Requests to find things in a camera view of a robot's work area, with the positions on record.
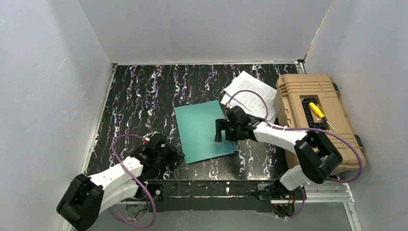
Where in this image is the teal paper folder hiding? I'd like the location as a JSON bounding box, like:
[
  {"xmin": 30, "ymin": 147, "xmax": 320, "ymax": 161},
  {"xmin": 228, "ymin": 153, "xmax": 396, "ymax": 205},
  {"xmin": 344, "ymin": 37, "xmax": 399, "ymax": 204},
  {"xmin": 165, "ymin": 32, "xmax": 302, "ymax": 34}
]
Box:
[{"xmin": 175, "ymin": 100, "xmax": 237, "ymax": 165}]

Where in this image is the white printed paper stack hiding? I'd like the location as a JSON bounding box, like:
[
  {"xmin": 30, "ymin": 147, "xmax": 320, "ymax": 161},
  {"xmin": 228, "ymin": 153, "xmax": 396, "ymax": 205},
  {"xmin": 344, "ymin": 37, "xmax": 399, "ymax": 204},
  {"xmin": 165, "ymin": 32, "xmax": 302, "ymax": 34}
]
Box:
[{"xmin": 221, "ymin": 71, "xmax": 277, "ymax": 123}]

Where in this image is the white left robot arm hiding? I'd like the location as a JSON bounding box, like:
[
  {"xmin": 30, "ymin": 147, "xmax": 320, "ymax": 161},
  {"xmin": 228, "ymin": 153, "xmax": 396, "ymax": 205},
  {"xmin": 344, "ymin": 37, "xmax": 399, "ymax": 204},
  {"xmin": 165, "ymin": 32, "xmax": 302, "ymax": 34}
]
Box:
[{"xmin": 56, "ymin": 133, "xmax": 185, "ymax": 231}]

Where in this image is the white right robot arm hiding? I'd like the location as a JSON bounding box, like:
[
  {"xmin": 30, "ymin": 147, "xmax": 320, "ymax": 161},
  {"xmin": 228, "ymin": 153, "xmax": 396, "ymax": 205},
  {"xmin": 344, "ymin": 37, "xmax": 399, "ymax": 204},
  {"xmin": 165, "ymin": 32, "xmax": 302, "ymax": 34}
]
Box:
[{"xmin": 215, "ymin": 106, "xmax": 343, "ymax": 193}]

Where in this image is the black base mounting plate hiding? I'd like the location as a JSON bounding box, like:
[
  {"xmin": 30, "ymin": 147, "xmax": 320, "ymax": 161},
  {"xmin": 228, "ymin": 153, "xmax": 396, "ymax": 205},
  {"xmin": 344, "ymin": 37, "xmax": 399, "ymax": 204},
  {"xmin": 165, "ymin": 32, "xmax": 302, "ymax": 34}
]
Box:
[{"xmin": 116, "ymin": 179, "xmax": 306, "ymax": 214}]

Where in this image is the tan plastic toolbox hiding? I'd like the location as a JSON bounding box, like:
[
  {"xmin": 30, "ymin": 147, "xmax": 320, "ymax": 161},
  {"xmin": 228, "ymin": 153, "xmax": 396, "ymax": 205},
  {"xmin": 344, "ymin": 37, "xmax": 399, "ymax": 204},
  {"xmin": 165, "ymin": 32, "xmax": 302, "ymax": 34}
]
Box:
[{"xmin": 274, "ymin": 74, "xmax": 366, "ymax": 165}]

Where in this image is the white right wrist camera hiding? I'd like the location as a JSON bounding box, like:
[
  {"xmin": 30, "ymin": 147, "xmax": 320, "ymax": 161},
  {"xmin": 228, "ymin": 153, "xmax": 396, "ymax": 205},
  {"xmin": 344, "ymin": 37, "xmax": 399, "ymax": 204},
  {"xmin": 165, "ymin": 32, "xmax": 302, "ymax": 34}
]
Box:
[{"xmin": 225, "ymin": 102, "xmax": 236, "ymax": 110}]

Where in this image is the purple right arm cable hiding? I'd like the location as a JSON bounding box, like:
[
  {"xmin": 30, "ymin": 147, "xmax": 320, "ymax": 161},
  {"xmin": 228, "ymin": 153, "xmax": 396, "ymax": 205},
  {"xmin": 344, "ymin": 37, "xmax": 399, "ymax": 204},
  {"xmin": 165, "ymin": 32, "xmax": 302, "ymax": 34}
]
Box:
[{"xmin": 225, "ymin": 90, "xmax": 364, "ymax": 220}]

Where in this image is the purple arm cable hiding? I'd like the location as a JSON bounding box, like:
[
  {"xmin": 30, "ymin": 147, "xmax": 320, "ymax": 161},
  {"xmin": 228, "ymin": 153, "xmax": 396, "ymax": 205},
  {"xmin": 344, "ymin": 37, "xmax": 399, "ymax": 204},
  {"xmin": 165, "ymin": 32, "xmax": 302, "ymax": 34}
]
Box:
[
  {"xmin": 106, "ymin": 134, "xmax": 157, "ymax": 230},
  {"xmin": 225, "ymin": 90, "xmax": 364, "ymax": 220}
]

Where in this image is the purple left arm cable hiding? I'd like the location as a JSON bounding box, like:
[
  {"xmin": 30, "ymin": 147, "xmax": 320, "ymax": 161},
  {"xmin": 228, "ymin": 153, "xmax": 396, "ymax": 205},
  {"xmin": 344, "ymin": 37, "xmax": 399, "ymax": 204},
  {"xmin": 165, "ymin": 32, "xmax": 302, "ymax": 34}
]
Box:
[{"xmin": 106, "ymin": 134, "xmax": 157, "ymax": 230}]

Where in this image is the yellow handled screwdriver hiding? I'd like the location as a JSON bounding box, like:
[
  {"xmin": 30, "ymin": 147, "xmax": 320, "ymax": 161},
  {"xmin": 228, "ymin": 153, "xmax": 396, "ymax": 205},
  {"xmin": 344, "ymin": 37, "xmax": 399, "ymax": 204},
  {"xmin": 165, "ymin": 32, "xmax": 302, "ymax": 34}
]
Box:
[{"xmin": 308, "ymin": 102, "xmax": 336, "ymax": 131}]

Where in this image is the aluminium frame rail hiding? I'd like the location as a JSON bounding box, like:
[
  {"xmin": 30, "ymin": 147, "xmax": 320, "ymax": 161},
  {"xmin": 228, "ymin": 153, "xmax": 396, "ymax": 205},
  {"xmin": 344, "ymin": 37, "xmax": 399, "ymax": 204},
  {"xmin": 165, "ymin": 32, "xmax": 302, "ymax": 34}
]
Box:
[{"xmin": 59, "ymin": 181, "xmax": 364, "ymax": 231}]

